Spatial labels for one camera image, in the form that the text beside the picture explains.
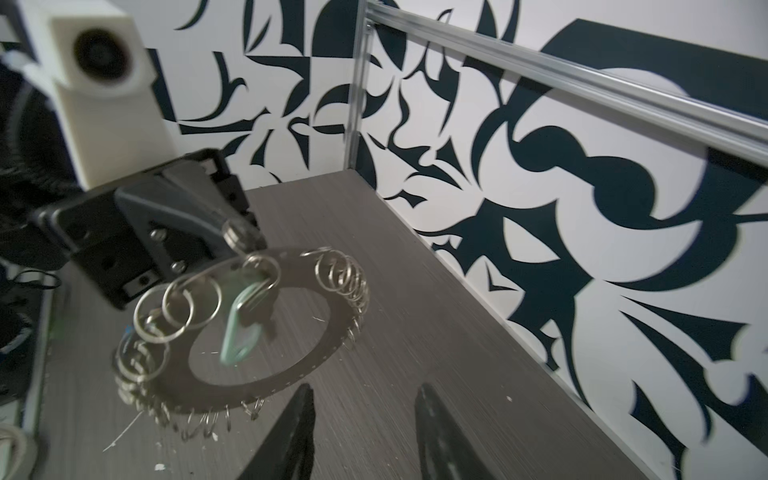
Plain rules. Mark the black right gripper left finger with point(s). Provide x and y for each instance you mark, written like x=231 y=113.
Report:
x=288 y=450

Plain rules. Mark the silver keyring with keys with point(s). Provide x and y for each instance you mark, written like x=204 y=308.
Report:
x=151 y=363

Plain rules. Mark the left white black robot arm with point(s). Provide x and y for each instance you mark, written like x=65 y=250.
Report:
x=35 y=173

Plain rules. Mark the clear tape roll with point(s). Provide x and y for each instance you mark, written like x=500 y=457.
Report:
x=18 y=453

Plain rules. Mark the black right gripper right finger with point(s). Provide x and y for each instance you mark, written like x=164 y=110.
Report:
x=444 y=451

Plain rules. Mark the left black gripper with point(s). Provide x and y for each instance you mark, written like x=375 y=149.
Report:
x=152 y=227

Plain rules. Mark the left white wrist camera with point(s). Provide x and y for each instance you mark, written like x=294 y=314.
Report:
x=90 y=61

